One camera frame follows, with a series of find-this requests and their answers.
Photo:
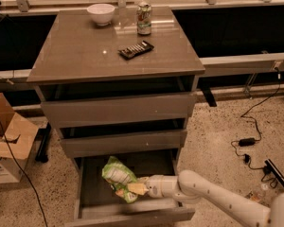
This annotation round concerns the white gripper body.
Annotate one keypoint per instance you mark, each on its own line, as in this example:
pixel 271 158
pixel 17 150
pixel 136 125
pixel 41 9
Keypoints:
pixel 155 185

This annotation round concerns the green rice chip bag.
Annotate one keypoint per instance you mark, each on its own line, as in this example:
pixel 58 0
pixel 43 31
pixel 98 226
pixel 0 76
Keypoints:
pixel 118 176

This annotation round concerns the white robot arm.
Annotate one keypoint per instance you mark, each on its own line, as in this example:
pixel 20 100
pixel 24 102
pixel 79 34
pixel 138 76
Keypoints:
pixel 188 186

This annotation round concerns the grey middle drawer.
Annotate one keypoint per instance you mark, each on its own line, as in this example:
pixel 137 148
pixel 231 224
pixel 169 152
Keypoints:
pixel 123 143

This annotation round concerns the open grey bottom drawer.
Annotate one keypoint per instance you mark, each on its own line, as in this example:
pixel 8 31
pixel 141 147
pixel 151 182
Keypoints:
pixel 98 206

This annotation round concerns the grey drawer cabinet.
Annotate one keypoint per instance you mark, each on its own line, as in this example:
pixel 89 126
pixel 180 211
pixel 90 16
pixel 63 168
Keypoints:
pixel 80 60

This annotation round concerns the grey top drawer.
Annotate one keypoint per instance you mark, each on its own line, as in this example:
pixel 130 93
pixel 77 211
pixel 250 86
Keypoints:
pixel 115 110

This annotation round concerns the small clear plastic cup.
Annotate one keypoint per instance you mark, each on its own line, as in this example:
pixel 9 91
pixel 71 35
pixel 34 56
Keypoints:
pixel 258 193

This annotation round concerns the black power adapter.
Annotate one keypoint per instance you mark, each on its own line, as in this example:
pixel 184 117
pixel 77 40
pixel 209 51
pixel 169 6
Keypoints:
pixel 246 142

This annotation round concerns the black table leg foot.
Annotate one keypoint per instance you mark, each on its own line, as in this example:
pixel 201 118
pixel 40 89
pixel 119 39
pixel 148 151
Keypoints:
pixel 43 139

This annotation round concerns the black power strip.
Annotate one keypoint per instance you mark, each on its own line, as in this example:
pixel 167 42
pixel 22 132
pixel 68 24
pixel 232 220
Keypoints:
pixel 269 163

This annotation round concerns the black chocolate bar wrapper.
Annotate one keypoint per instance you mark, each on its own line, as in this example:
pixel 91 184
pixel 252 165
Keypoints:
pixel 135 50

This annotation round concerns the open cardboard box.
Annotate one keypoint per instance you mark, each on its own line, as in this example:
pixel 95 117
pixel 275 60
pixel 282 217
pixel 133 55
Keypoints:
pixel 17 135

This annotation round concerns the green soda can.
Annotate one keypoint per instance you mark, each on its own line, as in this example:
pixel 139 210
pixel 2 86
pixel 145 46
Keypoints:
pixel 143 18

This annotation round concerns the white bowl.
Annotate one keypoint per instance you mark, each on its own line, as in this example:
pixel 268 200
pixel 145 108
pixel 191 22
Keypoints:
pixel 101 14

